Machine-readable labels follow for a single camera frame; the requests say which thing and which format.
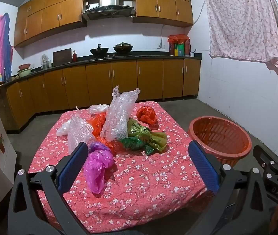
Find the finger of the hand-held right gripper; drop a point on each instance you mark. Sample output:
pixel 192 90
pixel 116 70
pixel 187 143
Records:
pixel 263 155

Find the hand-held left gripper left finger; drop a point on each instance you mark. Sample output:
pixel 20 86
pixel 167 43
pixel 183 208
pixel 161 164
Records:
pixel 72 166

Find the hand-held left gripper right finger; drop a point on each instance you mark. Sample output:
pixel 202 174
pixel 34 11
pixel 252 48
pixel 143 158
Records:
pixel 202 166

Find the red plastic basket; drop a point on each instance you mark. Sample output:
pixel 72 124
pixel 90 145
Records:
pixel 217 132

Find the olive green plastic bag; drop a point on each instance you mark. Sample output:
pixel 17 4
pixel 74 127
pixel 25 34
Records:
pixel 141 132

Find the red plastic bag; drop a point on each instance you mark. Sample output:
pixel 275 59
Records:
pixel 146 115

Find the purple pink plastic bag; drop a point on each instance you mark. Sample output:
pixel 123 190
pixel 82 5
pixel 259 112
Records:
pixel 97 166

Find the clear plastic bag left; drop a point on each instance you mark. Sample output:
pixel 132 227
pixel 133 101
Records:
pixel 80 132

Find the clear plastic bag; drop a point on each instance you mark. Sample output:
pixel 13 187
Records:
pixel 98 109
pixel 80 132

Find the white translucent plastic bag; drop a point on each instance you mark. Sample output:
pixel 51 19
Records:
pixel 63 128

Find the orange plastic bag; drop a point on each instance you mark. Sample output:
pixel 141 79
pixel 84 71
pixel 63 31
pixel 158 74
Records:
pixel 98 124

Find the red floral tablecloth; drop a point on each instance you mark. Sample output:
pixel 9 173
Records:
pixel 141 176

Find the dark green plastic bag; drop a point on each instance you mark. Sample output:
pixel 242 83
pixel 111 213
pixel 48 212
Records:
pixel 131 144

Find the large bubble wrap sheet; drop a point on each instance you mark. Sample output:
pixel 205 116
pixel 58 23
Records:
pixel 119 117

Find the wooden lower cabinets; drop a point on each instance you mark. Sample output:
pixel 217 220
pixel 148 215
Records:
pixel 99 83

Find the wooden cabinets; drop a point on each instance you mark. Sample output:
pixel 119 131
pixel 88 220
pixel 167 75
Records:
pixel 55 12
pixel 99 83

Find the glass jar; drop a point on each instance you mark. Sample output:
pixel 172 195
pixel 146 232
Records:
pixel 45 62

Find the dark cutting board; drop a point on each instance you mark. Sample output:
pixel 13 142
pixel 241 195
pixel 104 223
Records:
pixel 62 57

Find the red bottle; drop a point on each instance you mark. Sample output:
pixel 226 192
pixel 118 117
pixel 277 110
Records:
pixel 74 56

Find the red basin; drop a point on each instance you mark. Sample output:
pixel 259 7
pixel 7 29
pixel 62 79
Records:
pixel 24 66

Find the green box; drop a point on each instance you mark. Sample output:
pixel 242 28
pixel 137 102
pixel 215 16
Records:
pixel 180 50

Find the black kitchen countertop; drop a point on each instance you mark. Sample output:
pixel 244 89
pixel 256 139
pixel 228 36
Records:
pixel 143 53

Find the black wok with lid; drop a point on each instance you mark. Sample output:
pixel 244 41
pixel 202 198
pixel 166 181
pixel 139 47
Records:
pixel 123 48

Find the red bag bundle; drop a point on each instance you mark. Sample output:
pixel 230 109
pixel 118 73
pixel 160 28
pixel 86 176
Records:
pixel 178 38

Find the hanging pink floral cloth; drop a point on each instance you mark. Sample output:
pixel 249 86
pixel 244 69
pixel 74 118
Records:
pixel 241 19

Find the wooden upper cabinets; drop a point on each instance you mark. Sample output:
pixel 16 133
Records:
pixel 55 12

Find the steel range hood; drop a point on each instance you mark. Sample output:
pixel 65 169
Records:
pixel 108 7

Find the wall power outlet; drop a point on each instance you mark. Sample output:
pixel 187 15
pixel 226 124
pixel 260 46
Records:
pixel 161 46

